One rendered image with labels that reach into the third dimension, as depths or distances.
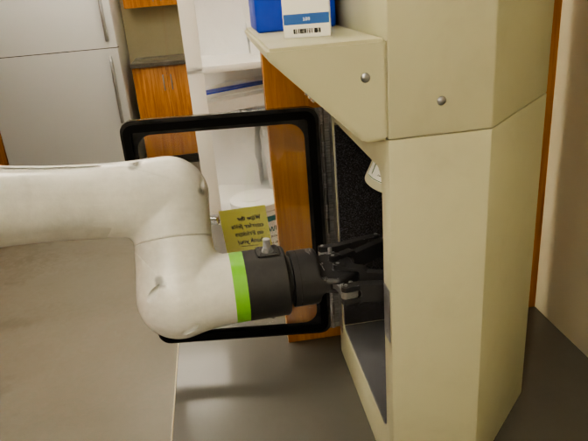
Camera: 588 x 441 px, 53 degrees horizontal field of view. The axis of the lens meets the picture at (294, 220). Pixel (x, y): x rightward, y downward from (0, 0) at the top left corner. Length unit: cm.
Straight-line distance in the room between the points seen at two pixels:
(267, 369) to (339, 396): 15
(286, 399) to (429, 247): 44
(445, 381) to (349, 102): 37
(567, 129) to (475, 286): 50
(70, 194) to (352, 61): 35
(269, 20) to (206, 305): 36
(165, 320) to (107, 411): 191
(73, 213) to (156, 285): 13
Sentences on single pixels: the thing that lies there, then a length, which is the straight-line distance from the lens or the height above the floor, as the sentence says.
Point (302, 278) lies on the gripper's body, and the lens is 75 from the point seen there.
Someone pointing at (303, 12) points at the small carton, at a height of 154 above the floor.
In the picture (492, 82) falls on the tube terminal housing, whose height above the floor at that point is 146.
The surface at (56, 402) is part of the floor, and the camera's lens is 278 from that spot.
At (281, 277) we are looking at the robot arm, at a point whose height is 123.
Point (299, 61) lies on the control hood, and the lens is 57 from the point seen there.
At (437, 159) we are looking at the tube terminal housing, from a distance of 63.
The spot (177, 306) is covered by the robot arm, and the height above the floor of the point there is 122.
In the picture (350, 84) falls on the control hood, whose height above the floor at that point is 147.
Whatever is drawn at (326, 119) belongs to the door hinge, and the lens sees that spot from 92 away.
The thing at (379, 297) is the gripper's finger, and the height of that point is 119.
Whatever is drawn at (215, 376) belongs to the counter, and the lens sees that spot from 107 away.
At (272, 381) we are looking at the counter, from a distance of 104.
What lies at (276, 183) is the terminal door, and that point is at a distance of 93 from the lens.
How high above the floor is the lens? 157
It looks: 22 degrees down
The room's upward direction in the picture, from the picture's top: 5 degrees counter-clockwise
